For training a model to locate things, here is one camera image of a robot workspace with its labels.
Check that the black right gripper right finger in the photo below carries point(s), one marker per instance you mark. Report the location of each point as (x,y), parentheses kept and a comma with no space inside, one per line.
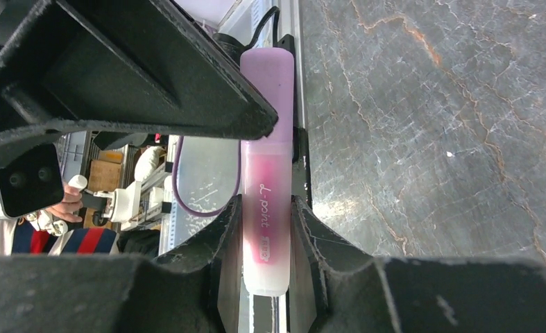
(337,287)

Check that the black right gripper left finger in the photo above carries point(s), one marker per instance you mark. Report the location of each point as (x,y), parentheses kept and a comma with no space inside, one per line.
(193,288)

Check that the operator hand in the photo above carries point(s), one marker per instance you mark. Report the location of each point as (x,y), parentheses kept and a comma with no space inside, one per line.
(67,209)

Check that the pink highlighter pen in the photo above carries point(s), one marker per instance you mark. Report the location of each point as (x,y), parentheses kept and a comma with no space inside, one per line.
(266,177)

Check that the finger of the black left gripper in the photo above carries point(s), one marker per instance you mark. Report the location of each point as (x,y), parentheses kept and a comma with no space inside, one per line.
(120,66)

